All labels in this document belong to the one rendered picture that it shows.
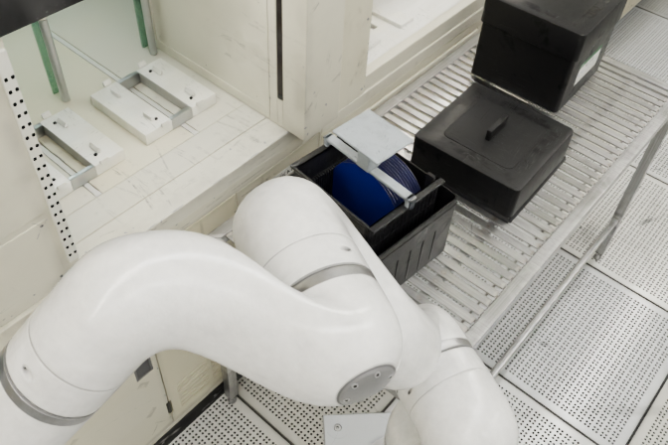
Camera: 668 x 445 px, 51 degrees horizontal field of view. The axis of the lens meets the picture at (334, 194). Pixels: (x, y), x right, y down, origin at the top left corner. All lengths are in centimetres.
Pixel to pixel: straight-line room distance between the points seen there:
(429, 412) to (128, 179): 91
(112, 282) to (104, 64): 142
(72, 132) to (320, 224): 113
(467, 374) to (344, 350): 40
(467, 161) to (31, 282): 95
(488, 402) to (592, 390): 151
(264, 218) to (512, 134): 119
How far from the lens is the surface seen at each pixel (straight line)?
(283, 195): 63
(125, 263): 52
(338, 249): 59
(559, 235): 168
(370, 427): 133
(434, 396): 91
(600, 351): 249
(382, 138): 132
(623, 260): 276
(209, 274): 53
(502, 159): 167
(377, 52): 192
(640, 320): 262
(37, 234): 130
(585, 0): 201
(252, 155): 159
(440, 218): 144
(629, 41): 390
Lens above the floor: 196
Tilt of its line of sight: 47 degrees down
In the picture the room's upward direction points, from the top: 4 degrees clockwise
